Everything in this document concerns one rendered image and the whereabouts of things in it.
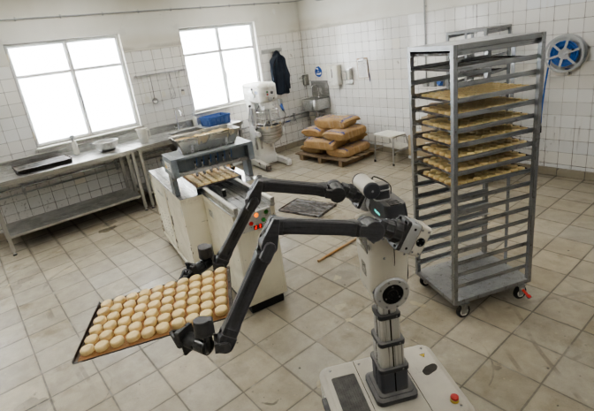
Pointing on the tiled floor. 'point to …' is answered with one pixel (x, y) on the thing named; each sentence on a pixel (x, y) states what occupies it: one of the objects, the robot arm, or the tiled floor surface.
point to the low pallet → (336, 156)
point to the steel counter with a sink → (130, 143)
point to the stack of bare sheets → (308, 208)
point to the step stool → (392, 141)
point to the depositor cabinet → (185, 213)
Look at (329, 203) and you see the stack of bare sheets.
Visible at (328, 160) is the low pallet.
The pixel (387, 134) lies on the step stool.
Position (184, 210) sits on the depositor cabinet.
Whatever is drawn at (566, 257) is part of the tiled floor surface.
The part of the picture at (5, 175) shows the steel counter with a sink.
